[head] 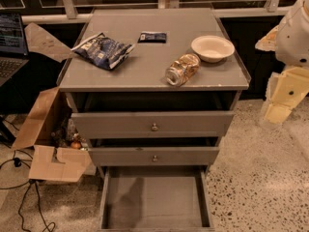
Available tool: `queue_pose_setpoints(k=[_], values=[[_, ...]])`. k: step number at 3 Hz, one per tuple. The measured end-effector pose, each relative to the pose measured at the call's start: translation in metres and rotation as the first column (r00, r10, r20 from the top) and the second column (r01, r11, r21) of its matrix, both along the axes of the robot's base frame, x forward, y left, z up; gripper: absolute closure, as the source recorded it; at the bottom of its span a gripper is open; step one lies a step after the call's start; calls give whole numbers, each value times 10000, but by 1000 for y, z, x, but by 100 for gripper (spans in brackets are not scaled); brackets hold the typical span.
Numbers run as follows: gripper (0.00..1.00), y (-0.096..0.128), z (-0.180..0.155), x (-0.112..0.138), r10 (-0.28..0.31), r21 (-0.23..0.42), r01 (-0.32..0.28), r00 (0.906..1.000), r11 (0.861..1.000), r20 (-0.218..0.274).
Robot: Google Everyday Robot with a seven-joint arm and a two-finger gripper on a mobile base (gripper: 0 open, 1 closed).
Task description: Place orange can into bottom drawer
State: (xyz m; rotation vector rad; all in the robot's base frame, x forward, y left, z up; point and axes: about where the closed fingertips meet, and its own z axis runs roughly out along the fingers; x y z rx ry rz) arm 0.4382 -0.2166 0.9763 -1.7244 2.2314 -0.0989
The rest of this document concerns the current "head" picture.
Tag blue chip bag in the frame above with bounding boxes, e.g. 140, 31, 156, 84
71, 33, 135, 71

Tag open laptop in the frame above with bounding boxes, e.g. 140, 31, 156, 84
0, 12, 29, 86

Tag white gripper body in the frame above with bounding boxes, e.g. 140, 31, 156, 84
275, 0, 309, 67

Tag small dark blue packet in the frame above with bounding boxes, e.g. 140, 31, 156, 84
138, 32, 167, 44

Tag black floor cables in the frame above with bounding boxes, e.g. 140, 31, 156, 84
0, 116, 56, 232

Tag white bowl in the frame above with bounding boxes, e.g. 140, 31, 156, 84
191, 36, 235, 63

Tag grey top drawer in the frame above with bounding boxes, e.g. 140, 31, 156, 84
71, 111, 234, 139

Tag brown cardboard box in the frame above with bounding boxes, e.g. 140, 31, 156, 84
12, 22, 96, 183

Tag grey wooden drawer cabinet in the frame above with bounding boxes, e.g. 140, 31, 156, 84
56, 7, 252, 179

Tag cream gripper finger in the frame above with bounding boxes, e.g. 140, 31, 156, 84
255, 26, 278, 51
264, 66, 309, 124

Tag grey middle drawer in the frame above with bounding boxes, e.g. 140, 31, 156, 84
89, 147, 219, 166

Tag grey open bottom drawer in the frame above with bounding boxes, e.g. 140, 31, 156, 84
98, 166, 215, 232

